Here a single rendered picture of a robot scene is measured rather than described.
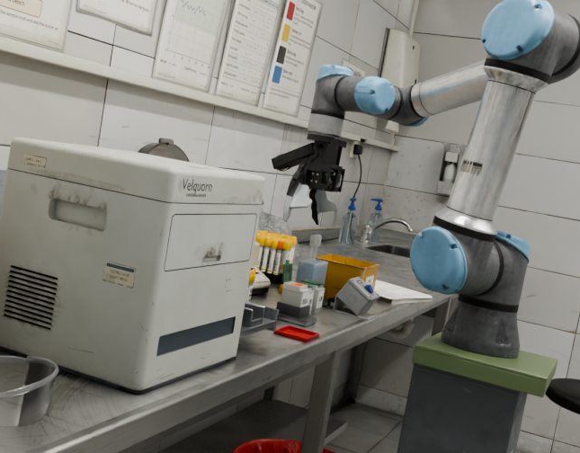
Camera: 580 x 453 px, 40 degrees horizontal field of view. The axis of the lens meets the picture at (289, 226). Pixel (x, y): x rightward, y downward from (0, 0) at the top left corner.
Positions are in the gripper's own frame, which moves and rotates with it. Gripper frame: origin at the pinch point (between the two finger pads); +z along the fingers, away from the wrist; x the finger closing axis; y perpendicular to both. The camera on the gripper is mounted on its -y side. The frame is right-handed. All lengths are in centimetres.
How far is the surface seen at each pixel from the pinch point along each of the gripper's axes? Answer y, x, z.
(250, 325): 17.0, -40.5, 16.2
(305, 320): 12.7, -12.7, 18.2
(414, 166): -64, 222, -27
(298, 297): 10.1, -12.3, 14.1
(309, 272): 1.7, 6.3, 10.9
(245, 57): -55, 47, -43
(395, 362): -56, 226, 73
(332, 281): 1.1, 19.9, 13.5
